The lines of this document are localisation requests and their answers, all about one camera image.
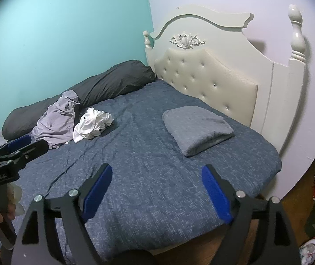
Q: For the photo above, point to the blue patterned bed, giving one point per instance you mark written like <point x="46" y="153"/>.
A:
<point x="146" y="176"/>

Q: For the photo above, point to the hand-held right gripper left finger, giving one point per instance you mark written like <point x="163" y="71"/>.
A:
<point x="96" y="196"/>

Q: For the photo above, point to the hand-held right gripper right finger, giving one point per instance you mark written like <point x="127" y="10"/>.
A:
<point x="216" y="196"/>

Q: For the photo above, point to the dark grey long pillow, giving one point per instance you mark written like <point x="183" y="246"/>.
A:
<point x="105" y="82"/>

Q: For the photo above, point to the white crumpled plastic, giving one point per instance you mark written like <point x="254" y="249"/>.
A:
<point x="17" y="198"/>

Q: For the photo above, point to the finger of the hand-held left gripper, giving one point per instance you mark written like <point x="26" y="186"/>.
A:
<point x="33" y="150"/>
<point x="19" y="143"/>

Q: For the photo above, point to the cream tufted headboard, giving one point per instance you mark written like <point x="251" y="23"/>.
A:
<point x="215" y="82"/>

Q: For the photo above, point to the grey knit sweater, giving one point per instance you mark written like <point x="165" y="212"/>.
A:
<point x="198" y="129"/>

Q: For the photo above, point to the lilac grey shirt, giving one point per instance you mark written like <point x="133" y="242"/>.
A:
<point x="55" y="121"/>

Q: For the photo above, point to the white shirt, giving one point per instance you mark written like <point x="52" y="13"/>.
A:
<point x="93" y="124"/>

